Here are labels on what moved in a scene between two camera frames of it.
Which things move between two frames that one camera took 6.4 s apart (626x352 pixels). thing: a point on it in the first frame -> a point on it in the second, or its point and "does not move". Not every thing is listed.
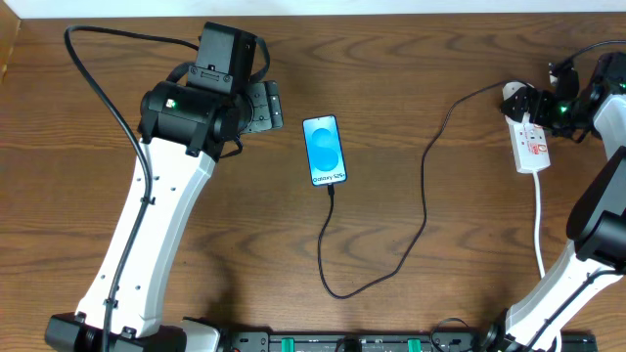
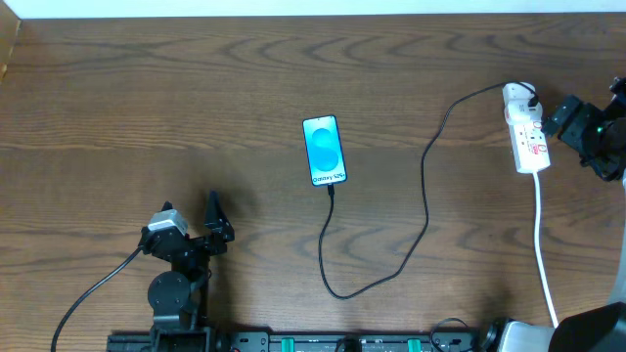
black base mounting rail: x=364 y=341 does not move
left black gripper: x=267 y=110 -> x=194 y=244
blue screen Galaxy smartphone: x=325 y=156 does not move
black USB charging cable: x=424 y=189 does not move
